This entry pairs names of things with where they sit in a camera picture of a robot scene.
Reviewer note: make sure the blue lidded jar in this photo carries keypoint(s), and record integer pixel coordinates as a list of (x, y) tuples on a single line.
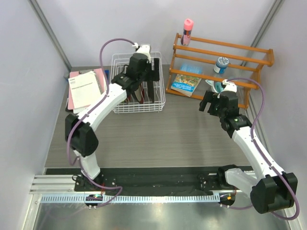
[(220, 65)]

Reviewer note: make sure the white manual booklet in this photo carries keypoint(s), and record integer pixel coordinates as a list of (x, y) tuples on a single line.
[(84, 89)]

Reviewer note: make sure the blue paperback book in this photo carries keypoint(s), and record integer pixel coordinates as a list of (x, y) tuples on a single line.
[(185, 84)]

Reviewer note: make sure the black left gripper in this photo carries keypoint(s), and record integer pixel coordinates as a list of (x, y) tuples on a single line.
[(153, 75)]

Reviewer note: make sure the white slotted cable duct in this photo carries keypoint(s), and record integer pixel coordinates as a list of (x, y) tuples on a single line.
[(94, 199)]

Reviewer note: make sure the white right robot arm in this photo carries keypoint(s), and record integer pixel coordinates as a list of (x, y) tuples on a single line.
[(272, 188)]

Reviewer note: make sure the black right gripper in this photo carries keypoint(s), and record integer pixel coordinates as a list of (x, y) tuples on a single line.
[(210, 97)]

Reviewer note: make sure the dark blue notebook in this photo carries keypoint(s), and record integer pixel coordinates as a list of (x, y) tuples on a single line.
[(107, 75)]

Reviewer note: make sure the teal cat ear headphones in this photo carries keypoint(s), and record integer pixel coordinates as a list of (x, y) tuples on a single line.
[(216, 86)]

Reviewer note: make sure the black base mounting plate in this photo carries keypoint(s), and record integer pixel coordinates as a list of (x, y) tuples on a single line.
[(163, 181)]

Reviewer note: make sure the white wire dish rack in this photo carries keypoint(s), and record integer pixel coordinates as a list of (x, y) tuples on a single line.
[(119, 63)]

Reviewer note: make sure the dark red patterned plate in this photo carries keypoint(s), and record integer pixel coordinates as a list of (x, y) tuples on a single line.
[(129, 99)]

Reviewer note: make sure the orange wooden shelf rack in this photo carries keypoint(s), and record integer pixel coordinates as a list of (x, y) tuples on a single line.
[(215, 61)]

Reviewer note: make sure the clear blue plastic box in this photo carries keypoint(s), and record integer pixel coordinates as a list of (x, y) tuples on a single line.
[(191, 68)]

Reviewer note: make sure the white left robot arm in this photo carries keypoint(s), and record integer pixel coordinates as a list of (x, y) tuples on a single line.
[(135, 81)]

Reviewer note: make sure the pink capped bottle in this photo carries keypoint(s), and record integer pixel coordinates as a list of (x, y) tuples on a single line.
[(187, 29)]

